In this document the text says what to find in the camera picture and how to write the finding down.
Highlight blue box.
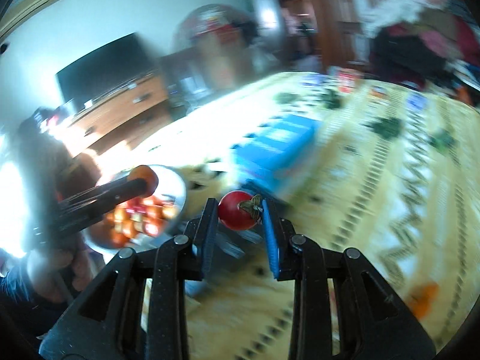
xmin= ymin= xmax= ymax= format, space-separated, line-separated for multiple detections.
xmin=229 ymin=114 xmax=319 ymax=201

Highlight person's left hand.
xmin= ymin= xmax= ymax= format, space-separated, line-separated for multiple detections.
xmin=27 ymin=247 xmax=94 ymax=302

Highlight pile of clothes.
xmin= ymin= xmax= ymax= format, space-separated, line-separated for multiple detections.
xmin=360 ymin=0 xmax=480 ymax=91

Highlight metal bowl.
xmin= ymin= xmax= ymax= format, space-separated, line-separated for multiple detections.
xmin=82 ymin=164 xmax=187 ymax=250

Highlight person's left forearm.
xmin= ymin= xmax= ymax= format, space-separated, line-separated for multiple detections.
xmin=0 ymin=268 xmax=46 ymax=346

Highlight bagged cardboard boxes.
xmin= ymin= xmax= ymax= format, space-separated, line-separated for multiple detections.
xmin=172 ymin=4 xmax=263 ymax=68

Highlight red packet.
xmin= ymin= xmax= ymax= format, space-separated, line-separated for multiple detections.
xmin=337 ymin=68 xmax=361 ymax=93

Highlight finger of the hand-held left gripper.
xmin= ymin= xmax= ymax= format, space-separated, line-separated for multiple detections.
xmin=57 ymin=178 xmax=148 ymax=219

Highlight wooden dresser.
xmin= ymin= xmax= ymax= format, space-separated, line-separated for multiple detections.
xmin=67 ymin=71 xmax=173 ymax=156

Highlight wall air conditioner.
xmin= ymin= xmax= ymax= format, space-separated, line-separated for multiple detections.
xmin=0 ymin=0 xmax=64 ymax=40

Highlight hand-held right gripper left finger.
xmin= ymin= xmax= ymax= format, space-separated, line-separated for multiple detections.
xmin=39 ymin=197 xmax=220 ymax=360

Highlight small orange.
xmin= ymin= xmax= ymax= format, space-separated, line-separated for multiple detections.
xmin=407 ymin=282 xmax=439 ymax=317
xmin=127 ymin=165 xmax=160 ymax=198

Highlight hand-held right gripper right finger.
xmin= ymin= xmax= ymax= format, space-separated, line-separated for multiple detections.
xmin=262 ymin=199 xmax=436 ymax=360

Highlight wooden wardrobe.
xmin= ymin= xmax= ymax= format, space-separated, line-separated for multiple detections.
xmin=300 ymin=0 xmax=379 ymax=72

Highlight heap of tomatoes and oranges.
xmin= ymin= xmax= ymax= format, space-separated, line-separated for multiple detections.
xmin=103 ymin=194 xmax=180 ymax=248

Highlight white door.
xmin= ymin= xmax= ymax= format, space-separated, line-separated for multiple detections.
xmin=251 ymin=0 xmax=280 ymax=46

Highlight red tomato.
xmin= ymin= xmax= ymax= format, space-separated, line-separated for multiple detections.
xmin=217 ymin=190 xmax=263 ymax=231

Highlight black television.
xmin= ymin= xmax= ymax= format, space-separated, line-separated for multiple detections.
xmin=55 ymin=33 xmax=158 ymax=115

